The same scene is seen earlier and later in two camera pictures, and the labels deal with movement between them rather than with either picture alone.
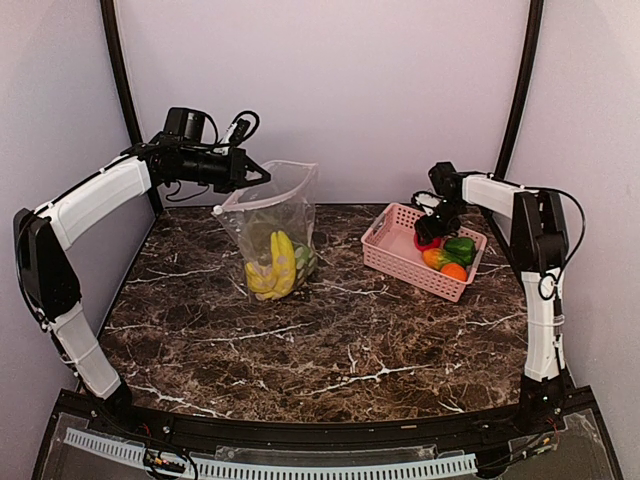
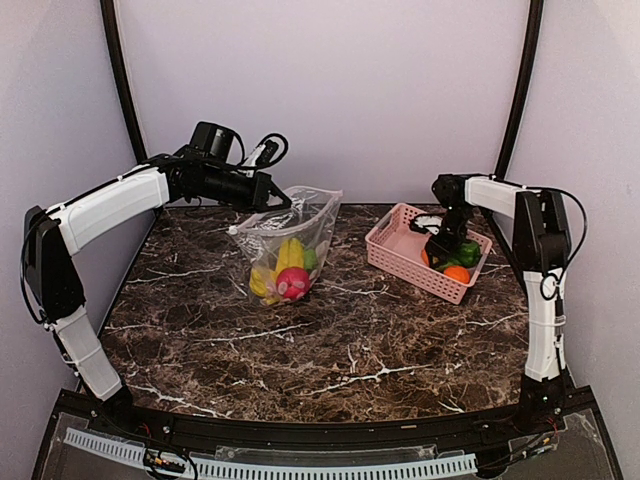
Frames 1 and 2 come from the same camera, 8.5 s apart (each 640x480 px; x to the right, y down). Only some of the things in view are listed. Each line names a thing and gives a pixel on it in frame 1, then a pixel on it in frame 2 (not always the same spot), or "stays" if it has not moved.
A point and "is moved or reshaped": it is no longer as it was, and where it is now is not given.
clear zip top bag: (271, 223) is moved or reshaped
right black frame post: (520, 104) stays
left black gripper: (236, 177) → (263, 186)
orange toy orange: (454, 270) stays
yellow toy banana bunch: (279, 276) is moved or reshaped
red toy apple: (436, 243) is moved or reshaped
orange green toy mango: (435, 258) stays
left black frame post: (133, 127) stays
